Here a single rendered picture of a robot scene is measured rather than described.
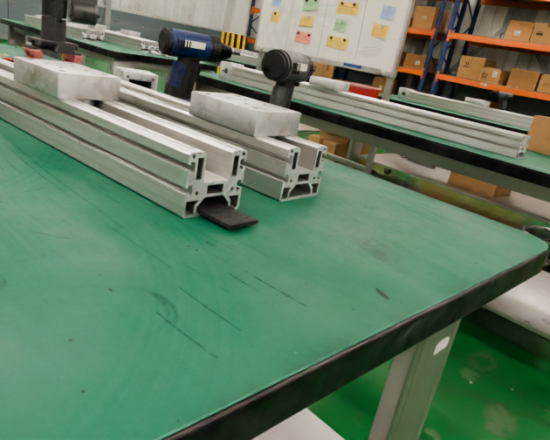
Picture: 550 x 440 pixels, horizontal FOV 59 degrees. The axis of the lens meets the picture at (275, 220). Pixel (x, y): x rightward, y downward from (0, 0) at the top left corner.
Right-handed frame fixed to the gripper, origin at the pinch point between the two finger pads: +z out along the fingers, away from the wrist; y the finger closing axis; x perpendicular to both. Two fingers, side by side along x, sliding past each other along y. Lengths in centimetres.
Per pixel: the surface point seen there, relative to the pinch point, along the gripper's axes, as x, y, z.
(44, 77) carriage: -48, -24, -7
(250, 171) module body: -77, -5, 2
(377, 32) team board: 66, 266, -41
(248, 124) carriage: -76, -5, -6
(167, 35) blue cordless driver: -34.3, 8.7, -15.8
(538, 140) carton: -79, 177, -1
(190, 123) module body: -60, -4, -2
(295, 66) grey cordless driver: -67, 15, -15
